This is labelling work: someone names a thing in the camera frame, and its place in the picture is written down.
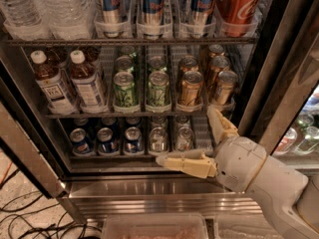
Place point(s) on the left clear water bottle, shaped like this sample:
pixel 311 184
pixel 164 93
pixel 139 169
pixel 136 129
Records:
pixel 23 21

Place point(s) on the right iced tea bottle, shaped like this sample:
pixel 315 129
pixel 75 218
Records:
pixel 88 83

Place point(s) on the left blue pepsi can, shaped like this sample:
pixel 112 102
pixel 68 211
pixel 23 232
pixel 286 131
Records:
pixel 82 145

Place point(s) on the clear plastic bin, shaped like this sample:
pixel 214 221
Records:
pixel 155 226
pixel 243 227

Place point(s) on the blue pepsi can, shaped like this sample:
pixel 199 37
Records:
pixel 107 143
pixel 82 145
pixel 133 140

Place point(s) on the right blue pepsi can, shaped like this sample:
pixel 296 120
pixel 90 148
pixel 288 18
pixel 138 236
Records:
pixel 133 140

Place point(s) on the rear right gold can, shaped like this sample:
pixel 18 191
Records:
pixel 215 66

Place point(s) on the front right gold can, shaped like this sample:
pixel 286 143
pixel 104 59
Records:
pixel 224 87

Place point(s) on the right silver can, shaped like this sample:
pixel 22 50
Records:
pixel 184 139

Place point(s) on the front left green can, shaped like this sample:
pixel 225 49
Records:
pixel 125 90

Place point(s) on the rear right green can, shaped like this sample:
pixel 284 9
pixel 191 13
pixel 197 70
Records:
pixel 157 63

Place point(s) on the left clear plastic bin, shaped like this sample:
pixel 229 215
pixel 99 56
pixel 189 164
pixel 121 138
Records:
pixel 155 226

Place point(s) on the red coca-cola can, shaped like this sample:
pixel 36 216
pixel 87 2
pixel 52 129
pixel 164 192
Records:
pixel 237 15

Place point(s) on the open fridge door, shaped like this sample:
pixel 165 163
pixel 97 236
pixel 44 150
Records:
pixel 23 152

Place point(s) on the middle blue pepsi can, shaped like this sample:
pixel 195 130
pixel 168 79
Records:
pixel 107 143

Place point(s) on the front left gold can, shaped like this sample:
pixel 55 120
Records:
pixel 190 89

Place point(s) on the front right green can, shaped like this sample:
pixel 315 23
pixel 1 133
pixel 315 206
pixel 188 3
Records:
pixel 158 87

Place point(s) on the iced tea bottle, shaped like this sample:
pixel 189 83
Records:
pixel 88 83
pixel 54 85

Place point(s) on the clear water bottle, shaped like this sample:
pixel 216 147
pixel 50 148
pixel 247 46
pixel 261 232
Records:
pixel 69 19
pixel 23 21

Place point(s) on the right clear plastic bin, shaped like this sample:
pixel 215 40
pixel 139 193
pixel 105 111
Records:
pixel 243 227

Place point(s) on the steel fridge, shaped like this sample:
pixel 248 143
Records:
pixel 97 187

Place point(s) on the red bull can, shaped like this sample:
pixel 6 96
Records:
pixel 115 12
pixel 200 16
pixel 152 17

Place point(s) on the left silver can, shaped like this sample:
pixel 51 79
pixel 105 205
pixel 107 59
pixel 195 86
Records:
pixel 158 140

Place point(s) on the glass right fridge door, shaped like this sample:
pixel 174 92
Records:
pixel 283 72

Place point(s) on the rear left gold can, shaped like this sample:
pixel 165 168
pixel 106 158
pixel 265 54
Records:
pixel 188 63

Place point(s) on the gold can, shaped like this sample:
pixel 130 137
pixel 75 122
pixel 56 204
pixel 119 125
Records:
pixel 188 63
pixel 190 89
pixel 215 66
pixel 224 87

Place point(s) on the rear left green can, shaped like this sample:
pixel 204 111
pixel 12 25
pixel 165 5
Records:
pixel 125 64

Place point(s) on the green can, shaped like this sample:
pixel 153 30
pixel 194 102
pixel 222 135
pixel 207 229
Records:
pixel 158 87
pixel 157 63
pixel 125 90
pixel 125 64

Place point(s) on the silver can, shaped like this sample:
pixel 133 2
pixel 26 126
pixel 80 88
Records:
pixel 158 140
pixel 184 139

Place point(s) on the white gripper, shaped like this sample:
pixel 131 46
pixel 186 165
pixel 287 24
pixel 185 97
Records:
pixel 238 164

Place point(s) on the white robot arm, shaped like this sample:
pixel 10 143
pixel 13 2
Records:
pixel 288 199

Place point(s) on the left iced tea bottle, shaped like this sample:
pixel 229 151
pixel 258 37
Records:
pixel 54 85

